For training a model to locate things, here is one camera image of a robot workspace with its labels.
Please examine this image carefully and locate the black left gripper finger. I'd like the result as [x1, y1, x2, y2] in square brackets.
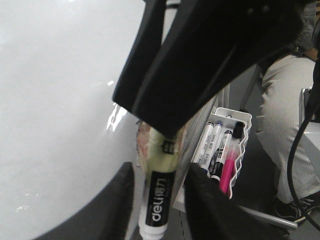
[112, 0, 304, 137]
[184, 163, 289, 240]

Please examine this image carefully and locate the black and white whiteboard marker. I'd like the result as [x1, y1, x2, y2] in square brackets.
[138, 130, 180, 240]

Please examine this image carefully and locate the red round magnet with tape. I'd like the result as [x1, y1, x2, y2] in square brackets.
[136, 120, 157, 176]

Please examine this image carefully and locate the black labelled whiteboard marker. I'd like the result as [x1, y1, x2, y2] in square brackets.
[209, 129, 233, 183]

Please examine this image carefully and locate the pink highlighter marker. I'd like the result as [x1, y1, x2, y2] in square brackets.
[219, 148, 239, 194]

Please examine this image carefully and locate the white marker blue cap left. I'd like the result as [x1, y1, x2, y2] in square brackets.
[192, 122, 214, 165]

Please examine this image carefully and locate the white marker blue cap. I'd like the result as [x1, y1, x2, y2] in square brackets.
[192, 122, 214, 165]
[200, 121, 223, 173]

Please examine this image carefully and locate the white plastic marker holder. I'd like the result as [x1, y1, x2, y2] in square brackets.
[176, 107, 252, 198]

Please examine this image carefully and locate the white marker blue cap middle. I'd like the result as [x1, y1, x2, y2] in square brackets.
[200, 121, 223, 173]

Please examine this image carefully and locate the black sneaker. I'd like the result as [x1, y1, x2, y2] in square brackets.
[271, 192, 320, 224]

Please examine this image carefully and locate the black marker cap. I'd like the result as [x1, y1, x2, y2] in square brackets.
[232, 121, 245, 139]

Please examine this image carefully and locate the person in beige trousers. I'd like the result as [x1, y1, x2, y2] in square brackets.
[254, 0, 320, 205]

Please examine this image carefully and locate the black cable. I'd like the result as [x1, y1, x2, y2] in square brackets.
[286, 57, 320, 226]

